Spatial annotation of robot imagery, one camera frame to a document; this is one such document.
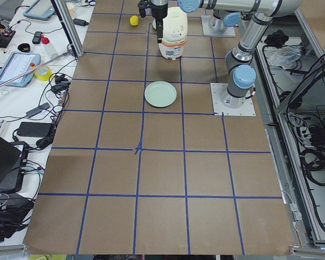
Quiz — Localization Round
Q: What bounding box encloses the red cap spray bottle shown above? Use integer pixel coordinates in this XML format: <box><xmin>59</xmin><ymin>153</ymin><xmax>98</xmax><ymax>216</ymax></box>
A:
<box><xmin>41</xmin><ymin>34</ymin><xmax>58</xmax><ymax>59</ymax></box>

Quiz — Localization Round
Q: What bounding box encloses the far blue teach pendant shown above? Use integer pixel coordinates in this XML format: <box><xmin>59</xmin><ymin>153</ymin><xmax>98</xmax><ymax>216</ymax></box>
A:
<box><xmin>23</xmin><ymin>0</ymin><xmax>55</xmax><ymax>21</ymax></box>

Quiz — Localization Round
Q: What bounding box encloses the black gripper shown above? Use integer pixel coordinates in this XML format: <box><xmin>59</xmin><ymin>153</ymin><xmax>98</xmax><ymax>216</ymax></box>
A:
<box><xmin>151</xmin><ymin>0</ymin><xmax>168</xmax><ymax>43</ymax></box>

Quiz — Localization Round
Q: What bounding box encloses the black power adapter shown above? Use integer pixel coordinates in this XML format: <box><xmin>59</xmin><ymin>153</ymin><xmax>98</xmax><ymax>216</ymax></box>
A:
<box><xmin>17</xmin><ymin>122</ymin><xmax>53</xmax><ymax>138</ymax></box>

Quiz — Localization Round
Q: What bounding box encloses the near blue teach pendant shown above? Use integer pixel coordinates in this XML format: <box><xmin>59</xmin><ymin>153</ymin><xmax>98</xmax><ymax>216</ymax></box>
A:
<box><xmin>0</xmin><ymin>51</ymin><xmax>41</xmax><ymax>87</ymax></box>

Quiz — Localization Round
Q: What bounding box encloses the yellow toy potato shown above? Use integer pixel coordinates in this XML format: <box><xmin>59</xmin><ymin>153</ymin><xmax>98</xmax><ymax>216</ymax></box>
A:
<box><xmin>129</xmin><ymin>15</ymin><xmax>139</xmax><ymax>27</ymax></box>

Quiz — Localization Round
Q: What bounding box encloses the black phone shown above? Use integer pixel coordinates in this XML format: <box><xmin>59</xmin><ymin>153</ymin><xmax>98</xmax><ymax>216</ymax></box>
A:
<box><xmin>32</xmin><ymin>31</ymin><xmax>42</xmax><ymax>44</ymax></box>

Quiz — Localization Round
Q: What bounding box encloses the white crumpled cloth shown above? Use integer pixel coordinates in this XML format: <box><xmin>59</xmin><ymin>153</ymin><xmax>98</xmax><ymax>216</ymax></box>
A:
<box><xmin>268</xmin><ymin>47</ymin><xmax>302</xmax><ymax>69</ymax></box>

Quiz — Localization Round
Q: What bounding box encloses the near light green plate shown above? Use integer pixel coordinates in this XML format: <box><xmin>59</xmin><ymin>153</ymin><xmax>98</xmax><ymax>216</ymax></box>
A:
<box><xmin>144</xmin><ymin>81</ymin><xmax>177</xmax><ymax>108</ymax></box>

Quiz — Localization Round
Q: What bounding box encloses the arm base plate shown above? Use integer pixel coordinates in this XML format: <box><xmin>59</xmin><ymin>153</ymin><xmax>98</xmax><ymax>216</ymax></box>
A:
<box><xmin>201</xmin><ymin>15</ymin><xmax>236</xmax><ymax>37</ymax></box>
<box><xmin>210</xmin><ymin>83</ymin><xmax>256</xmax><ymax>116</ymax></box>

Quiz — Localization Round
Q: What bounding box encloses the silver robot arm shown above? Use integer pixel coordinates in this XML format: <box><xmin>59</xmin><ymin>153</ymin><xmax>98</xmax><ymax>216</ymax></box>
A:
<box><xmin>210</xmin><ymin>9</ymin><xmax>241</xmax><ymax>31</ymax></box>
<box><xmin>178</xmin><ymin>0</ymin><xmax>302</xmax><ymax>82</ymax></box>

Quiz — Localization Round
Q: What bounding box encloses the black round dish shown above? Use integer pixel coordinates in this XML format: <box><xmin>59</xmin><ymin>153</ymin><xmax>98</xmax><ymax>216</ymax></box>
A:
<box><xmin>17</xmin><ymin>43</ymin><xmax>31</xmax><ymax>53</ymax></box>

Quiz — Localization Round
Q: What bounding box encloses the black laptop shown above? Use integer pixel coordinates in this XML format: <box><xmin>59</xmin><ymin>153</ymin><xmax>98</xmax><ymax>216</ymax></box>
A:
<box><xmin>0</xmin><ymin>137</ymin><xmax>28</xmax><ymax>194</ymax></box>

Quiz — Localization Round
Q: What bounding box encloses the aluminium frame post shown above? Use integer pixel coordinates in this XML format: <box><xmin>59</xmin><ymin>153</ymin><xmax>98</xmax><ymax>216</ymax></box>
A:
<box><xmin>51</xmin><ymin>0</ymin><xmax>83</xmax><ymax>57</ymax></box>

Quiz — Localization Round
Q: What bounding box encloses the blue teach pendant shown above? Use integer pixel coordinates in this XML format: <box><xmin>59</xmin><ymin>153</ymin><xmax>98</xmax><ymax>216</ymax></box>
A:
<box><xmin>0</xmin><ymin>51</ymin><xmax>41</xmax><ymax>87</ymax></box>
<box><xmin>23</xmin><ymin>0</ymin><xmax>55</xmax><ymax>21</ymax></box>

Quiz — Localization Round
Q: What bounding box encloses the white rice cooker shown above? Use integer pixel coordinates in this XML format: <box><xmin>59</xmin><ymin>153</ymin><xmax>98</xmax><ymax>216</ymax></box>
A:
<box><xmin>158</xmin><ymin>6</ymin><xmax>188</xmax><ymax>60</ymax></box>

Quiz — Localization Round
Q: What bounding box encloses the yellow tape roll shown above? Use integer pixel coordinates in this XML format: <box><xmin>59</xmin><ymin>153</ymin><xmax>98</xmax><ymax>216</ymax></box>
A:
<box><xmin>34</xmin><ymin>66</ymin><xmax>53</xmax><ymax>82</ymax></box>

